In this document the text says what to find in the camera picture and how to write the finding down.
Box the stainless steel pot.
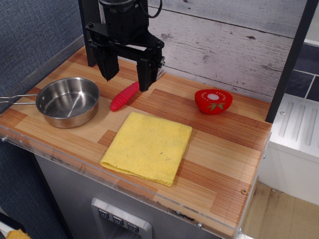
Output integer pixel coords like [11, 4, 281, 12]
[0, 77, 100, 128]

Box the black left frame post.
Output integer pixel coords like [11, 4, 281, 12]
[78, 0, 101, 67]

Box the black frame post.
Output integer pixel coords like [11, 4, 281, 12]
[265, 0, 319, 123]
[78, 0, 101, 67]

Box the yellow object bottom left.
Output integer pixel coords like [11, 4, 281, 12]
[6, 230, 31, 239]

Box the black right frame post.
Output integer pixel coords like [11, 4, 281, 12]
[265, 0, 319, 123]

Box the yellow folded cloth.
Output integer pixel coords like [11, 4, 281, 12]
[100, 112, 192, 186]

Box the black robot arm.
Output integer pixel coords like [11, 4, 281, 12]
[86, 0, 164, 92]

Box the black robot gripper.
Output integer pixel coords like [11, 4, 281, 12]
[87, 0, 164, 92]

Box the silver toy dispenser panel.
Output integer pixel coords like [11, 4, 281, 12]
[91, 197, 153, 239]

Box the red toy tomato half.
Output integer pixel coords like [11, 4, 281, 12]
[194, 89, 233, 115]

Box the clear acrylic edge guard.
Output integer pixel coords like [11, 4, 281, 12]
[0, 126, 243, 239]

